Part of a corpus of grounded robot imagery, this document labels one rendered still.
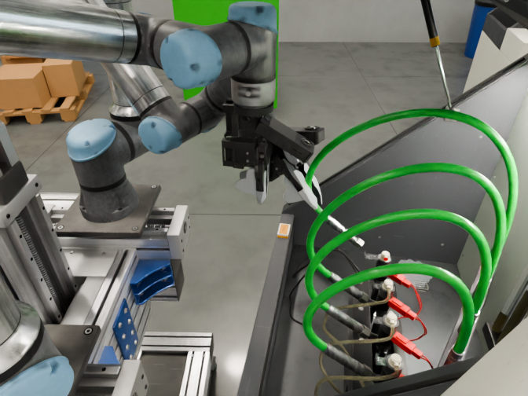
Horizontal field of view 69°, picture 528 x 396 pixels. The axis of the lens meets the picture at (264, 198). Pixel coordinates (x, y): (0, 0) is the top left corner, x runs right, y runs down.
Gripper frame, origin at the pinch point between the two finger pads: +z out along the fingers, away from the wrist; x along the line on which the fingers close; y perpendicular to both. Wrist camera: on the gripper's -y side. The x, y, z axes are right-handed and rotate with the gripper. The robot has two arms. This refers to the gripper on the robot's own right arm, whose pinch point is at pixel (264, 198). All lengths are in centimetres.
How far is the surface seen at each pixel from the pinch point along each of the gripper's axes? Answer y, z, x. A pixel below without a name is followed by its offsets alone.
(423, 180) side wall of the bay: -37.5, 10.0, -30.8
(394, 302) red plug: -27.3, 13.8, 10.0
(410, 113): -24.3, -19.7, -1.1
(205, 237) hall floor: 60, 121, -119
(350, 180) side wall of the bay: -18.9, 12.3, -30.8
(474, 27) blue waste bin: -204, 70, -591
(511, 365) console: -30, -12, 39
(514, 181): -43.2, -9.9, 0.9
